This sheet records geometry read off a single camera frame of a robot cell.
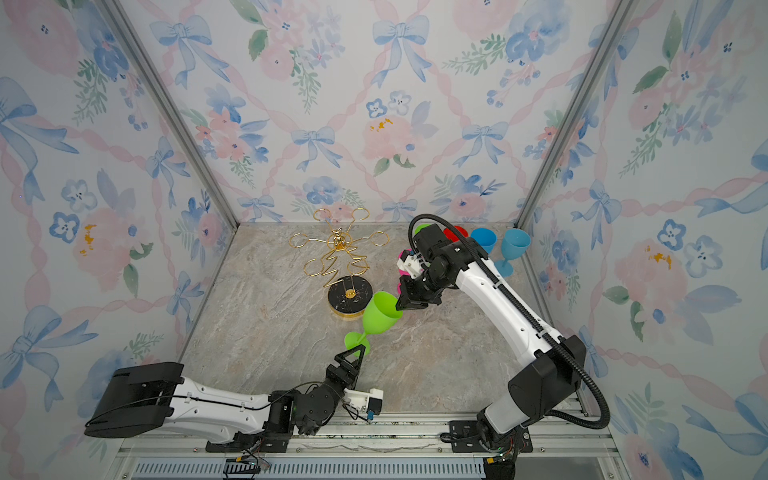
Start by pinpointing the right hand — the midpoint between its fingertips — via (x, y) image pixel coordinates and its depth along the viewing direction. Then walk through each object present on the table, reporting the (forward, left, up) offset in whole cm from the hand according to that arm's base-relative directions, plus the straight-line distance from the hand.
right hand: (398, 304), depth 74 cm
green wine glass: (-5, +4, +3) cm, 7 cm away
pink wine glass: (+5, -1, +6) cm, 8 cm away
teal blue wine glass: (+26, -37, -6) cm, 45 cm away
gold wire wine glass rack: (+15, +16, -19) cm, 29 cm away
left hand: (-9, +10, -7) cm, 15 cm away
